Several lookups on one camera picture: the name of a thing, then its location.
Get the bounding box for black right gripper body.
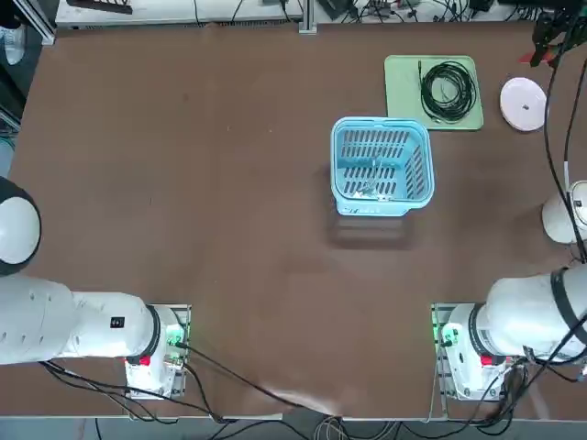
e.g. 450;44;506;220
548;7;587;37

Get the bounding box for orange toy carrot green leaves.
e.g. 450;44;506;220
519;25;582;65

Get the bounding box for pink round plate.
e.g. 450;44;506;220
499;76;548;134

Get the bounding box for light green tray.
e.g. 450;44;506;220
383;54;485;132

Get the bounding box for light blue plastic basket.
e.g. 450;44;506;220
330;115;436;218

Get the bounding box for person's foot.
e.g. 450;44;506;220
0;25;25;65

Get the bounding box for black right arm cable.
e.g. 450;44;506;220
526;40;587;382

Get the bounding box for coiled black cable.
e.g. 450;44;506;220
416;60;479;123

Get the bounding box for aluminium camera post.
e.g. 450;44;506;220
298;0;318;34

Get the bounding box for black cable across table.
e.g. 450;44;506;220
176;341;343;418

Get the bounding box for aluminium frame profile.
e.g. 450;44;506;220
16;0;57;47

